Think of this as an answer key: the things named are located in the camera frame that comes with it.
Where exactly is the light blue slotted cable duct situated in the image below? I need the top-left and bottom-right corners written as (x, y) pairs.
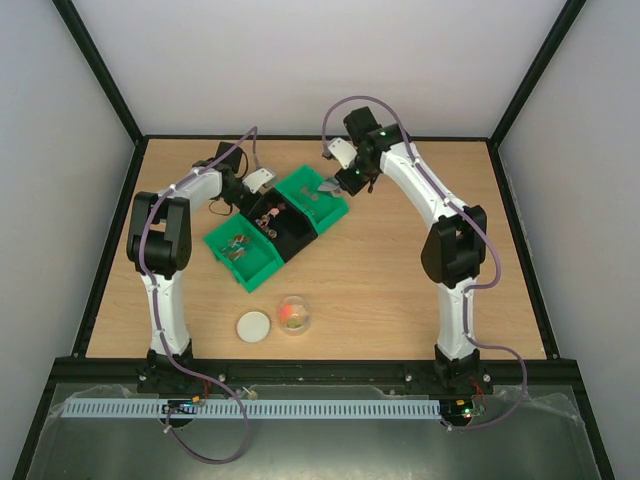
top-left (61, 398), bottom-right (441, 420)

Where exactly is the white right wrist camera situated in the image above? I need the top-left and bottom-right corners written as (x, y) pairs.
top-left (323, 138), bottom-right (357, 170)

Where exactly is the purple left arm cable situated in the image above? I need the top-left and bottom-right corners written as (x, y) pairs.
top-left (134, 124), bottom-right (259, 464)

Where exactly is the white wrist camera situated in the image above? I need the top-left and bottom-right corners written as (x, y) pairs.
top-left (323, 138), bottom-right (357, 170)
top-left (242, 168), bottom-right (277, 194)

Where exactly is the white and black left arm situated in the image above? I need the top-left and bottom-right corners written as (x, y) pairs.
top-left (126, 144), bottom-right (276, 364)

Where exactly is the silver metal scoop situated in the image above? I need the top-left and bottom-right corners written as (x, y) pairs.
top-left (317, 177), bottom-right (342, 196)

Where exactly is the white round jar lid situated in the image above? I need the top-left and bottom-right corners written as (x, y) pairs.
top-left (236, 310), bottom-right (271, 344)

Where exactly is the green bin on left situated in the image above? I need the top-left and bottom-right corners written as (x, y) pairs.
top-left (204, 215), bottom-right (284, 293)

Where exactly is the black bin with lollipops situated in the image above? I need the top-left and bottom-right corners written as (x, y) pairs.
top-left (239, 188), bottom-right (318, 263)

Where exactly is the clear plastic jar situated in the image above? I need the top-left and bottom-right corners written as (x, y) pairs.
top-left (276, 296), bottom-right (311, 336)

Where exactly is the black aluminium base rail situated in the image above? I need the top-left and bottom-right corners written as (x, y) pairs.
top-left (49, 355), bottom-right (581, 396)

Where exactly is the green bin with star candies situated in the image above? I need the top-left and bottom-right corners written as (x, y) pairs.
top-left (275, 165), bottom-right (349, 235)

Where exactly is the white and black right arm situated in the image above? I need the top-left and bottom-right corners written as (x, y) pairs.
top-left (325, 107), bottom-right (487, 392)

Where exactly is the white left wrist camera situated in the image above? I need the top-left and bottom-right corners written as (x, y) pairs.
top-left (242, 168), bottom-right (277, 194)

